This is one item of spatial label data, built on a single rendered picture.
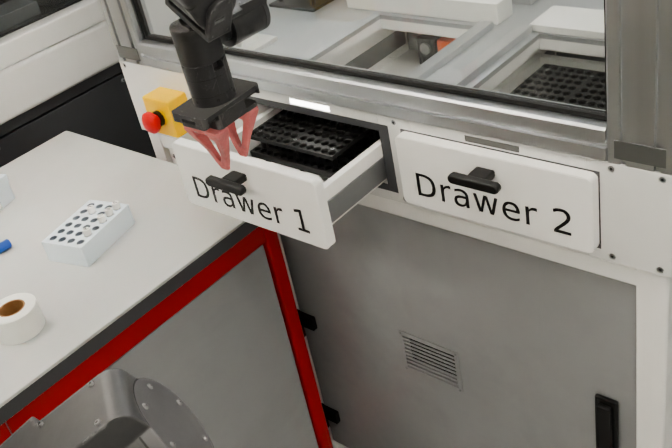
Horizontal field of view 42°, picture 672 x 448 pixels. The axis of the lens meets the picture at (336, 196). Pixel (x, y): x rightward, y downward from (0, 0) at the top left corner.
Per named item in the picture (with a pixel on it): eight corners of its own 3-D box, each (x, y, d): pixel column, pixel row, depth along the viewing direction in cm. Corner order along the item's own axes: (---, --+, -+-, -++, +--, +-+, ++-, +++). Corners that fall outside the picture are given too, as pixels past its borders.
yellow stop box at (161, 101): (175, 141, 150) (164, 104, 146) (149, 133, 154) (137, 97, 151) (197, 127, 153) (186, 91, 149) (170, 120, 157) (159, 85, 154)
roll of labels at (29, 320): (26, 308, 129) (17, 287, 127) (55, 321, 125) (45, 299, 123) (-13, 337, 125) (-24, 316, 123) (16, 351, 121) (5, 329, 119)
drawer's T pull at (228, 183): (242, 197, 118) (239, 189, 117) (205, 185, 123) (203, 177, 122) (260, 184, 120) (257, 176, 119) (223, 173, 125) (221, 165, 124)
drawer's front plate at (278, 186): (328, 251, 118) (313, 182, 112) (189, 202, 136) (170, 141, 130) (337, 244, 119) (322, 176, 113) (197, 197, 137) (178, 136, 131)
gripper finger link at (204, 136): (268, 155, 116) (251, 93, 111) (231, 183, 112) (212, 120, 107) (233, 145, 120) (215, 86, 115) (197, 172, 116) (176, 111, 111)
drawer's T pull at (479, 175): (497, 196, 107) (496, 187, 107) (447, 183, 112) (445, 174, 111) (512, 182, 109) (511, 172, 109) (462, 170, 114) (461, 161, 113)
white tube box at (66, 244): (88, 267, 136) (80, 248, 134) (49, 260, 139) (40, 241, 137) (135, 222, 145) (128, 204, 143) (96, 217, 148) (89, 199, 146)
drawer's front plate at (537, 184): (593, 255, 107) (591, 180, 101) (404, 202, 125) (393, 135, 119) (600, 247, 108) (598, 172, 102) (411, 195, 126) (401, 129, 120)
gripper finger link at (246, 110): (272, 152, 117) (255, 90, 111) (236, 180, 112) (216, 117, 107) (237, 142, 121) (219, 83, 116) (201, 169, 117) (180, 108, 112)
